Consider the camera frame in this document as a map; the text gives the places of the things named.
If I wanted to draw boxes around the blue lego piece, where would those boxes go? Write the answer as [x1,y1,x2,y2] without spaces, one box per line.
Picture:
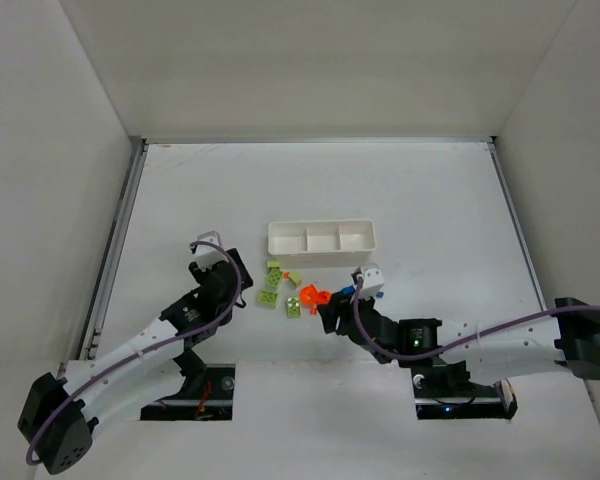
[340,285,356,295]

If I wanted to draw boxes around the orange round lego piece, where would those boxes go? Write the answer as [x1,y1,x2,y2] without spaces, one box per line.
[299,284,331,308]

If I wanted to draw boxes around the green sloped lego piece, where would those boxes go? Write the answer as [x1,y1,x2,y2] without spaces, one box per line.
[288,272,302,288]

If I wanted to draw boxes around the green lego brick studded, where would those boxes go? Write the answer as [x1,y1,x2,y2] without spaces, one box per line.
[266,268,284,291]

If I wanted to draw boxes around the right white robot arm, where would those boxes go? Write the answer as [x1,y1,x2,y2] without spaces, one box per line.
[317,291,600,385]

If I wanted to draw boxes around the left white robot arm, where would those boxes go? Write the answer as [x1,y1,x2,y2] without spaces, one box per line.
[17,240,253,475]

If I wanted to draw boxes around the white three-compartment tray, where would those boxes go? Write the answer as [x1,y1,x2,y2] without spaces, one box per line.
[267,219,377,258]

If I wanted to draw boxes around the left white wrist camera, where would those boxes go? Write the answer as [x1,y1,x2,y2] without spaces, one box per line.
[192,230,225,271]

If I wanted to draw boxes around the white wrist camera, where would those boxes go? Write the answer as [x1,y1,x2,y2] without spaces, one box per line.
[192,230,225,271]
[352,263,385,299]

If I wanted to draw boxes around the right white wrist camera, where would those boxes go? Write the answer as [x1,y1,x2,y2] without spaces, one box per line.
[352,263,385,299]

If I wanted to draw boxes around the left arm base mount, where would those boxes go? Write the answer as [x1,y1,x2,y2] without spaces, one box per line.
[140,350,236,422]

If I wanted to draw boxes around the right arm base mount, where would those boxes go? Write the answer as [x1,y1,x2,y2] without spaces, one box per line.
[411,362,518,420]

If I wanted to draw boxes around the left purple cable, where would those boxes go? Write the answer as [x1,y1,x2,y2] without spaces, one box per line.
[25,240,246,467]

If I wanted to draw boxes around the purple cable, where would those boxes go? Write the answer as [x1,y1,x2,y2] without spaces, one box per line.
[352,274,600,362]
[25,240,246,467]

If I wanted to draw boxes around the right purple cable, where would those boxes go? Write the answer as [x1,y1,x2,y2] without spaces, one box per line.
[352,274,600,362]

